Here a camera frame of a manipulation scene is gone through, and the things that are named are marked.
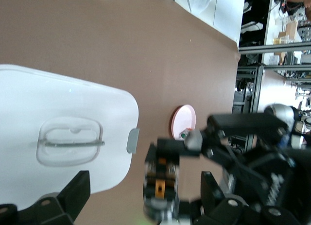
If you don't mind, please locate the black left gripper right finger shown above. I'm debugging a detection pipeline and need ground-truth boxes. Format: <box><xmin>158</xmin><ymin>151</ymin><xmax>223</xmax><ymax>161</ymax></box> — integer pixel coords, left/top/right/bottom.
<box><xmin>200</xmin><ymin>171</ymin><xmax>225</xmax><ymax>215</ymax></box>

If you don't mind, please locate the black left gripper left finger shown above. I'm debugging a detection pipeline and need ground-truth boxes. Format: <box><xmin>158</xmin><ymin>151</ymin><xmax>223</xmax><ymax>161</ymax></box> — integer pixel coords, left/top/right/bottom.
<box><xmin>57</xmin><ymin>170</ymin><xmax>91</xmax><ymax>222</ymax></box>

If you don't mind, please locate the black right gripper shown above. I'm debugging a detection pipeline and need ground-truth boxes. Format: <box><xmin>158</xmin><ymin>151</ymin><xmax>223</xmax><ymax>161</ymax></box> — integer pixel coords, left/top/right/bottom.
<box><xmin>207</xmin><ymin>112</ymin><xmax>311</xmax><ymax>211</ymax></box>

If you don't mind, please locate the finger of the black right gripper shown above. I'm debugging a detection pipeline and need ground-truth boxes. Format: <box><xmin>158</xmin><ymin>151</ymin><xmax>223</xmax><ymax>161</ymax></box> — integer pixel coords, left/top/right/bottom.
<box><xmin>157</xmin><ymin>129</ymin><xmax>246</xmax><ymax>173</ymax></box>

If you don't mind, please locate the orange black switch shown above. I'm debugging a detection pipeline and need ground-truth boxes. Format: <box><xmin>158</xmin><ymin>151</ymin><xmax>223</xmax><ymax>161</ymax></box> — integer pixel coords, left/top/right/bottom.
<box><xmin>142</xmin><ymin>143</ymin><xmax>181</xmax><ymax>222</ymax></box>

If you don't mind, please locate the gray box latch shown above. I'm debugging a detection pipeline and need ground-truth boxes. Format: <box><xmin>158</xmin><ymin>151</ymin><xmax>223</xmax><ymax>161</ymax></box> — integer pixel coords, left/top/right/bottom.
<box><xmin>126</xmin><ymin>128</ymin><xmax>140</xmax><ymax>154</ymax></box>

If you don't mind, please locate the white lidded plastic box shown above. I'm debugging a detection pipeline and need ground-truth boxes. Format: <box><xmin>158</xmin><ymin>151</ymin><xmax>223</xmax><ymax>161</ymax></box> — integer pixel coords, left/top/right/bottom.
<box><xmin>0</xmin><ymin>63</ymin><xmax>141</xmax><ymax>212</ymax></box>

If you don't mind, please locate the brown cardboard box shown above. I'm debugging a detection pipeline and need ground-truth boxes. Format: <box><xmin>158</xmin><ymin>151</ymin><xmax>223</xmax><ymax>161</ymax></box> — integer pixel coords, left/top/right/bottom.
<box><xmin>274</xmin><ymin>19</ymin><xmax>300</xmax><ymax>45</ymax></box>

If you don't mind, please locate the pink round plate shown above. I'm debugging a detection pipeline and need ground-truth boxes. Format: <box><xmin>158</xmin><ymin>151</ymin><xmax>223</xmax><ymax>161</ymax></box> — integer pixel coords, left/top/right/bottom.
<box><xmin>169</xmin><ymin>104</ymin><xmax>197</xmax><ymax>140</ymax></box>

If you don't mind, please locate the green push button switch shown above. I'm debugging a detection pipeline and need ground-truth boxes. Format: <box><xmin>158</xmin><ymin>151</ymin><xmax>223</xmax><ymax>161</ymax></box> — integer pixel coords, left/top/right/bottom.
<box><xmin>179</xmin><ymin>128</ymin><xmax>195</xmax><ymax>141</ymax></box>

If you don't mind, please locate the gray aluminium rack frame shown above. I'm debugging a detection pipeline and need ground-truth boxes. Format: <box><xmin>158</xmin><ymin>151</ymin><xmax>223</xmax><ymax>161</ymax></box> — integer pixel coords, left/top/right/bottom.
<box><xmin>233</xmin><ymin>42</ymin><xmax>311</xmax><ymax>115</ymax></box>

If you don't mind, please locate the gray folding lid handle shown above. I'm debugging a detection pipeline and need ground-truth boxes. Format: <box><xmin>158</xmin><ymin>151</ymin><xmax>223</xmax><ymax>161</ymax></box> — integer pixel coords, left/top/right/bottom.
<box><xmin>37</xmin><ymin>128</ymin><xmax>106</xmax><ymax>149</ymax></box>

